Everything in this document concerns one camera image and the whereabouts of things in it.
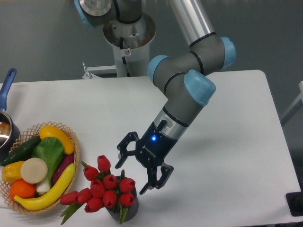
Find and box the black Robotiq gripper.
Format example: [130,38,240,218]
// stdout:
[115,121,178,195]

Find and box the red tulip bouquet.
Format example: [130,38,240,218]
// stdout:
[60,155,126,225]

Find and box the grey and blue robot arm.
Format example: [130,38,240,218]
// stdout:
[74,0,236,193]

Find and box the dark grey ribbed vase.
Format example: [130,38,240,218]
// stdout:
[103,176,139,224]

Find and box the purple sweet potato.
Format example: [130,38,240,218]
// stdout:
[52,154,74,185]

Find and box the yellow banana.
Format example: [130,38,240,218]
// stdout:
[14,163,76,211]

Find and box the green bok choy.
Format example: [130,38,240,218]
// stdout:
[31,137,64,195]

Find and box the yellow squash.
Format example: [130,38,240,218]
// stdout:
[39,125,74,155]

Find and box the beige round slice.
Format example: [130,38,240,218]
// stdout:
[20,157,48,184]

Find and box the green cucumber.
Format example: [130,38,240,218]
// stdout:
[0,136,41,166]

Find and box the woven wicker basket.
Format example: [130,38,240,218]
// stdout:
[0,122,80,215]

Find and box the orange fruit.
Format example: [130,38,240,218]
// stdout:
[9,180,36,201]

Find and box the yellow bell pepper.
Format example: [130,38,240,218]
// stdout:
[1,161,25,184]

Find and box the black device at table edge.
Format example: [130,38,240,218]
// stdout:
[286,192,303,217]

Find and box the white furniture leg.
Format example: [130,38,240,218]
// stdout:
[280,81,303,127]

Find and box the white metal base frame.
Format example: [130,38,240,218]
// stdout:
[81,53,166,79]

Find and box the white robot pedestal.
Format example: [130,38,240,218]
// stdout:
[103,13,156,78]

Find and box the blue handled saucepan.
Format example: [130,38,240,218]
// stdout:
[0,68,20,161]

